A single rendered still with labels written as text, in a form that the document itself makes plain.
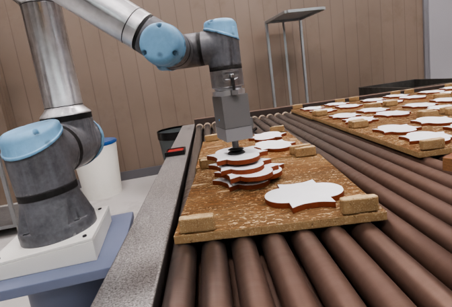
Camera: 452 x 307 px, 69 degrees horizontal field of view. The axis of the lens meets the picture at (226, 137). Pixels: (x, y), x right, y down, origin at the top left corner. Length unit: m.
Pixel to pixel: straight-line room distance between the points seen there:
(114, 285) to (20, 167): 0.32
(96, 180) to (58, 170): 3.32
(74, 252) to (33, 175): 0.17
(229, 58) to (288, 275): 0.46
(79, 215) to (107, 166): 3.28
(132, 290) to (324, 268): 0.26
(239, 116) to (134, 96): 3.87
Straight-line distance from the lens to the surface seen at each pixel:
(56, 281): 0.70
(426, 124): 1.29
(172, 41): 0.60
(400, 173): 0.85
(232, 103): 0.73
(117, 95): 4.58
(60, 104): 0.85
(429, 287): 0.47
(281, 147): 1.02
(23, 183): 0.74
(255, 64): 4.74
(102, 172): 4.02
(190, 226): 0.56
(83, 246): 0.71
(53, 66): 0.85
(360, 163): 0.91
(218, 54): 0.74
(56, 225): 0.73
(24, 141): 0.72
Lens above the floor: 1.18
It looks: 10 degrees down
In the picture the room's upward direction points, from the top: 8 degrees counter-clockwise
